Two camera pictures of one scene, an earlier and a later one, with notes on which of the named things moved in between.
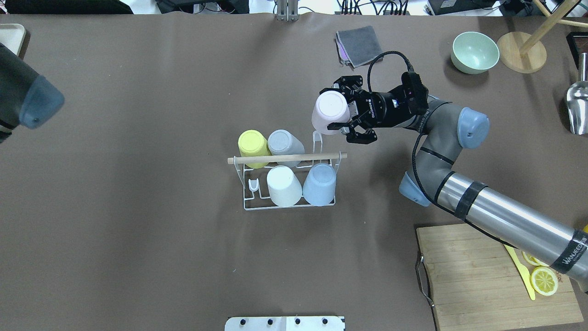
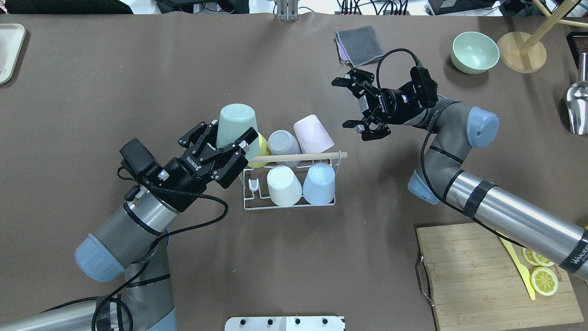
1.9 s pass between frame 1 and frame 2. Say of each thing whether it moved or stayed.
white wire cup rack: stayed
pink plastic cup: moved
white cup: stayed
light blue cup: stayed
